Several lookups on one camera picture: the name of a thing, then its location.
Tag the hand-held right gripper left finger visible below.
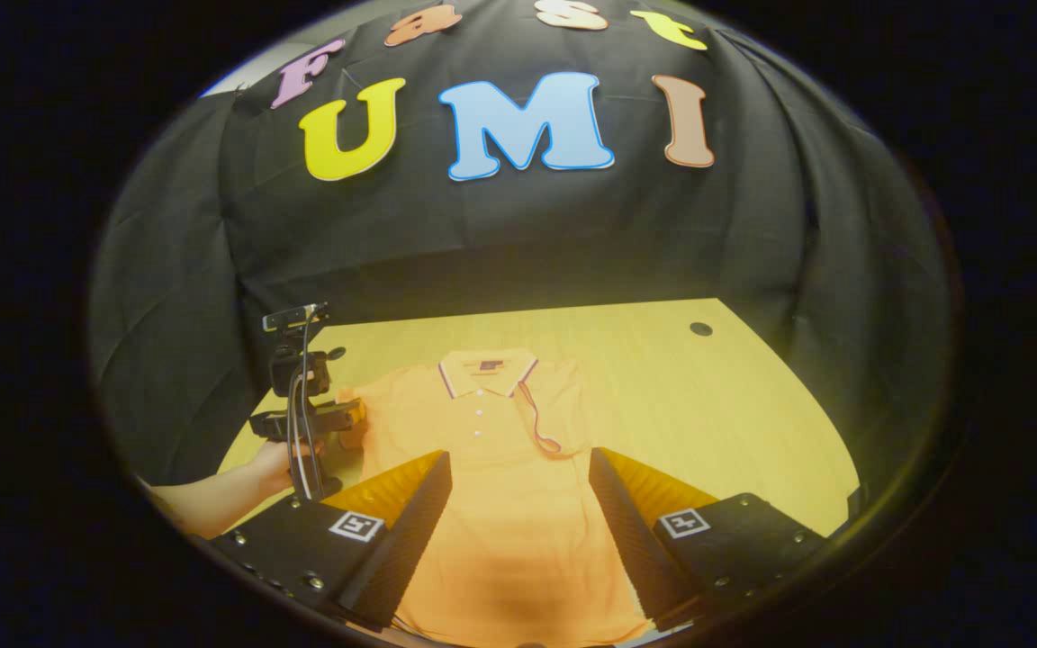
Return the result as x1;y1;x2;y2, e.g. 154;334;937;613
211;450;454;631

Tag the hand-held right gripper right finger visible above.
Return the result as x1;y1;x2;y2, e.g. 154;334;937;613
588;447;830;631

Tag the orange T-shirt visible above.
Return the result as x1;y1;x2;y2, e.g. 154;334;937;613
336;348;654;648

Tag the left hand-held gripper cable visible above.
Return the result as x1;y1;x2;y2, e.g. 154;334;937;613
287;310;321;501

